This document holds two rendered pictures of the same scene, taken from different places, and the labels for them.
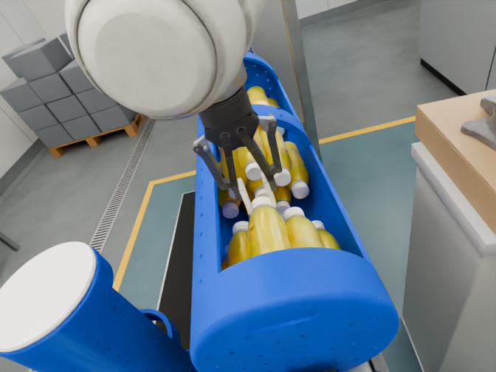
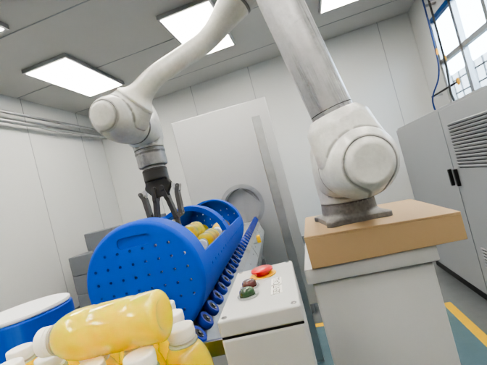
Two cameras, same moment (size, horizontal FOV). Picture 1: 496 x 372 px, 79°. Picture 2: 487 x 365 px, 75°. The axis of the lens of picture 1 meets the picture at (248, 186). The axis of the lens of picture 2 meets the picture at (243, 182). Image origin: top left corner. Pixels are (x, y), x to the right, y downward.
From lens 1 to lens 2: 68 cm
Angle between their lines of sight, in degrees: 41
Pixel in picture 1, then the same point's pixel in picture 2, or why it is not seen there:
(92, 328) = not seen: hidden behind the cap
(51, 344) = (9, 334)
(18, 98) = (80, 264)
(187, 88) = (108, 119)
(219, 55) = (117, 114)
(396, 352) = not seen: outside the picture
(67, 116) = not seen: hidden behind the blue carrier
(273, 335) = (130, 255)
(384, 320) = (190, 256)
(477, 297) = (340, 352)
